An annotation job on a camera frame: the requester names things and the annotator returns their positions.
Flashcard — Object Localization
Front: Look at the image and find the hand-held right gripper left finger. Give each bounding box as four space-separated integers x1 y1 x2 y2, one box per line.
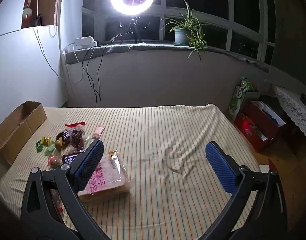
20 139 111 240

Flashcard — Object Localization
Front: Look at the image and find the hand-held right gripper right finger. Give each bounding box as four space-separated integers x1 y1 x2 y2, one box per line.
200 141 288 240

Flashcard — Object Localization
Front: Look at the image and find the sliced bread packet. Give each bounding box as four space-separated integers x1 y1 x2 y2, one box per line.
78 152 131 202

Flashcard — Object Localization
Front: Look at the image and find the red dried fruit packet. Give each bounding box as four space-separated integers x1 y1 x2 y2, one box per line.
65 122 86 148

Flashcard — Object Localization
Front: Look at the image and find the brown chocolate bar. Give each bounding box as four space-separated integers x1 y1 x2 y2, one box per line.
56 130 73 143
62 149 86 167

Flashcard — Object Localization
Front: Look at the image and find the light green candy packet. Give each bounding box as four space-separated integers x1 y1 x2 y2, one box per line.
45 142 56 157

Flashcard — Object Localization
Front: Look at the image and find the brown cardboard box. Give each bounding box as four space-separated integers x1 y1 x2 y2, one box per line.
0 101 47 165

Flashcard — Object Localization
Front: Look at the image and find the pink sachet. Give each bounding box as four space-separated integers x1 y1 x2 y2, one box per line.
92 124 106 139

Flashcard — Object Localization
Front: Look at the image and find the pink round snack packet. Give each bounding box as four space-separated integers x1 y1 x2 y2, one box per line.
47 154 62 169

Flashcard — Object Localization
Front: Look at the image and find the red cardboard box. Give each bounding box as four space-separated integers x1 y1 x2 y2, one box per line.
234 113 272 153

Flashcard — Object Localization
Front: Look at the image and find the open red gift box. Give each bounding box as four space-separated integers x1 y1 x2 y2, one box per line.
244 100 287 143

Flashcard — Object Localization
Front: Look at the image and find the striped blanket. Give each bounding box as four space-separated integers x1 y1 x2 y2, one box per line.
0 104 262 240

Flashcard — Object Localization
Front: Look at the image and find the green snack bag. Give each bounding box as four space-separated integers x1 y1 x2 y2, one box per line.
228 76 255 120

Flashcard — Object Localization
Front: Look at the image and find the white lace cloth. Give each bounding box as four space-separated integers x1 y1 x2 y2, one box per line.
272 85 306 159

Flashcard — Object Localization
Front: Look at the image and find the white power strip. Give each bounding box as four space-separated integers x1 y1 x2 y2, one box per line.
73 37 98 48

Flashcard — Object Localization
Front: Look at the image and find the potted spider plant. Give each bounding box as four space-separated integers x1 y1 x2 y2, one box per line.
161 0 211 64

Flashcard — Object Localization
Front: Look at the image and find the black tripod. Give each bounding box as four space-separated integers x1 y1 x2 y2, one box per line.
119 15 143 45

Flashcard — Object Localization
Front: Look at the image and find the grey curtain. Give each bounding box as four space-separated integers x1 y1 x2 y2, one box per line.
264 0 306 88

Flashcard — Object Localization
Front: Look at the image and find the red ornament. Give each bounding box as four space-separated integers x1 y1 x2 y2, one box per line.
23 0 36 27

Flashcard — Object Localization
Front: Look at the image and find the black cable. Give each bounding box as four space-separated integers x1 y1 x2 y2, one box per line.
94 42 111 108
81 45 101 102

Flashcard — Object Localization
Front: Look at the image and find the white power cable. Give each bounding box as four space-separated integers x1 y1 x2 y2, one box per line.
62 42 84 83

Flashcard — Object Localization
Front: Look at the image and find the hanging white cable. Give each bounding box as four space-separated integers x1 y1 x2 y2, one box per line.
33 0 61 79

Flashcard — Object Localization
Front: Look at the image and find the white beaded cord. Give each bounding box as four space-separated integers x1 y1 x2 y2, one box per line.
48 0 62 38

